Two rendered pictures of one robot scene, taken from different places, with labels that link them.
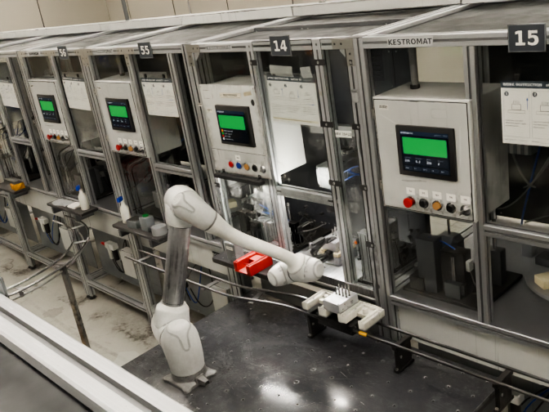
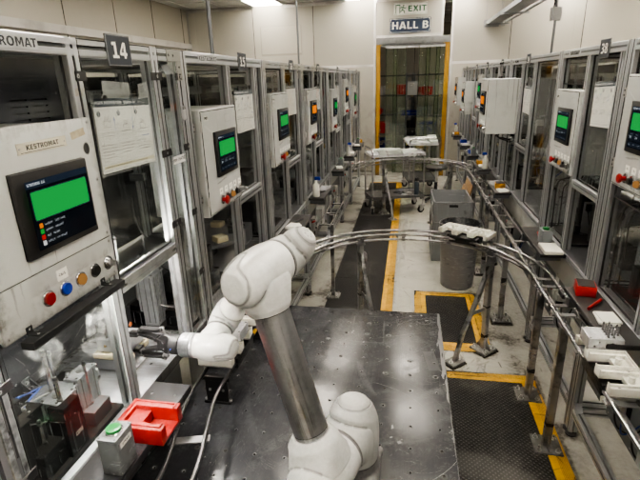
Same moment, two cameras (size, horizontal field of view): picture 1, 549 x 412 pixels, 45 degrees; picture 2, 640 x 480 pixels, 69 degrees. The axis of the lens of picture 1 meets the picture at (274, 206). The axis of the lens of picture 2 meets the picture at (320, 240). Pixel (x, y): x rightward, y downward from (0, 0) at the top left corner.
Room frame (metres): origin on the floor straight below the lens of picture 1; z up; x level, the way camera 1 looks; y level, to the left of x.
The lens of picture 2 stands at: (3.38, 1.41, 1.91)
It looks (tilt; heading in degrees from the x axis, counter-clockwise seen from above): 19 degrees down; 232
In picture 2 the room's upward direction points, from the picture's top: 2 degrees counter-clockwise
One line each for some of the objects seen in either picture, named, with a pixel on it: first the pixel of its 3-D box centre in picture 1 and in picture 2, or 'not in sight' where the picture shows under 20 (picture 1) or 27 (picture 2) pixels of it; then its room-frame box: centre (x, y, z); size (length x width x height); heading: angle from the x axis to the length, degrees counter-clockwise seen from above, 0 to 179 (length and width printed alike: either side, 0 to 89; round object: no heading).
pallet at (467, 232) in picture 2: not in sight; (466, 234); (0.64, -0.40, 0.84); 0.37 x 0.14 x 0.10; 99
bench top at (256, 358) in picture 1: (279, 387); (319, 394); (2.39, 0.11, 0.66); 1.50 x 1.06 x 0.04; 41
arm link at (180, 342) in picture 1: (181, 344); (352, 428); (2.56, 0.51, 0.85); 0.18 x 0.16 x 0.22; 22
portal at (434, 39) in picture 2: not in sight; (410, 109); (-3.95, -4.90, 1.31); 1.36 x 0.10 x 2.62; 131
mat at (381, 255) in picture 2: not in sight; (376, 227); (-0.94, -2.84, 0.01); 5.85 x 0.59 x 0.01; 41
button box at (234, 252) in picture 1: (235, 250); (114, 446); (3.20, 0.24, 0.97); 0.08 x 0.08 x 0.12; 41
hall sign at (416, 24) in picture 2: not in sight; (410, 25); (-3.87, -4.91, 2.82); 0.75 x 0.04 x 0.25; 131
